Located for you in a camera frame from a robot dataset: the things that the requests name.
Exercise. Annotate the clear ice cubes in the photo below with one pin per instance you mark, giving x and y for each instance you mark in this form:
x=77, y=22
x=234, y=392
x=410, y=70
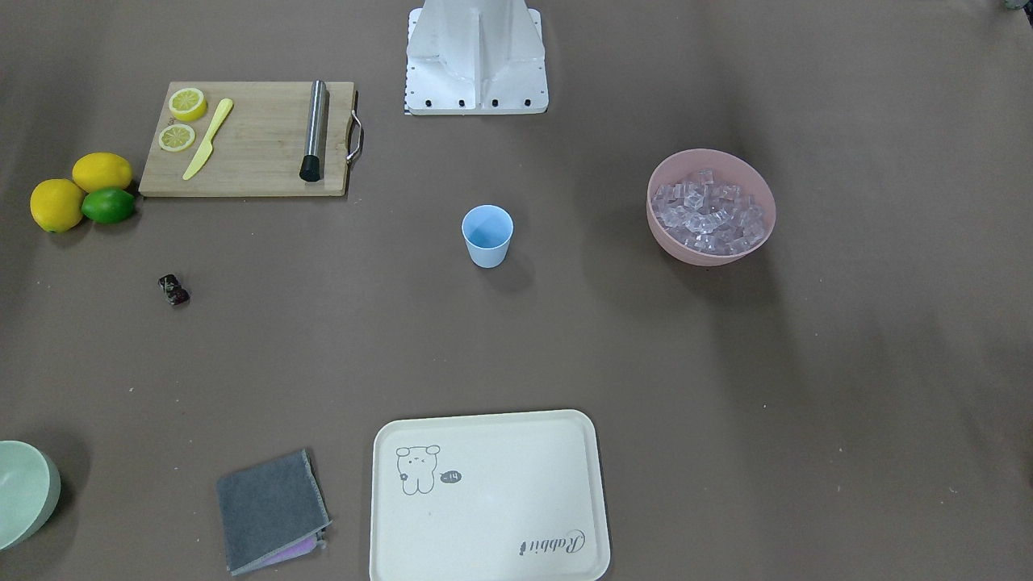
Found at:
x=709, y=215

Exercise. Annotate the dark red cherries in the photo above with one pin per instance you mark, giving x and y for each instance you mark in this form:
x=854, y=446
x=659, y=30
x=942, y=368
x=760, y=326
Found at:
x=175, y=293

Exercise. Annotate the light blue plastic cup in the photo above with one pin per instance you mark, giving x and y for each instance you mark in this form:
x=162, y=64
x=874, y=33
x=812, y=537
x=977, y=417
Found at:
x=487, y=231

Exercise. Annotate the cream rabbit tray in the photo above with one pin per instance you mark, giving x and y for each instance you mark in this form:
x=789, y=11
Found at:
x=499, y=496

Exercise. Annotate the pink bowl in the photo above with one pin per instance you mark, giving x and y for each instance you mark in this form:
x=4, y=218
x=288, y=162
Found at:
x=727, y=167

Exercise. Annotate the wooden cutting board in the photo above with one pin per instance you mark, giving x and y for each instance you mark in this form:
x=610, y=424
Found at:
x=260, y=145

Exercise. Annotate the grey folded cloth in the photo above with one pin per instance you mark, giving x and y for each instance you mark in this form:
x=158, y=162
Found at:
x=271, y=512

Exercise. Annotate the yellow plastic knife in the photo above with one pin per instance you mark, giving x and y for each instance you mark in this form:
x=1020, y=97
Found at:
x=206, y=145

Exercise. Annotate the lemon slice lower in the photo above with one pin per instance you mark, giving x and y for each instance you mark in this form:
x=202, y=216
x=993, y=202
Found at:
x=176, y=138

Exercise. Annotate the lemon slice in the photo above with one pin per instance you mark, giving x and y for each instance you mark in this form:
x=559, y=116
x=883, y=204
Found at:
x=176, y=138
x=188, y=104

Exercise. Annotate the lemon slice upper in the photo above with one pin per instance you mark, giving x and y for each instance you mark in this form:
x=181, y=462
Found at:
x=188, y=104

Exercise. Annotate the green lime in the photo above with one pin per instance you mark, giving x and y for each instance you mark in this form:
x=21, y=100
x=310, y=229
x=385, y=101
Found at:
x=108, y=205

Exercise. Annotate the yellow lemon upper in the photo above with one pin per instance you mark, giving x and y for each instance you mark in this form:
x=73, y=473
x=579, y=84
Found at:
x=101, y=170

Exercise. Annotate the yellow lemon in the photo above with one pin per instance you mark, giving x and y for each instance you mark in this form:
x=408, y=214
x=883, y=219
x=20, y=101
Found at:
x=56, y=205
x=101, y=170

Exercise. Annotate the yellow lemon lower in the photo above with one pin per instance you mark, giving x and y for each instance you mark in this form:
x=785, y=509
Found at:
x=56, y=205

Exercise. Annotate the mint green bowl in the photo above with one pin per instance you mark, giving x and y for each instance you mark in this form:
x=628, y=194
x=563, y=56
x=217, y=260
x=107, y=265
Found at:
x=30, y=490

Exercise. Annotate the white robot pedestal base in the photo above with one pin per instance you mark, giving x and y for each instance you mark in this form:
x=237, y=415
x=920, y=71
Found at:
x=475, y=58

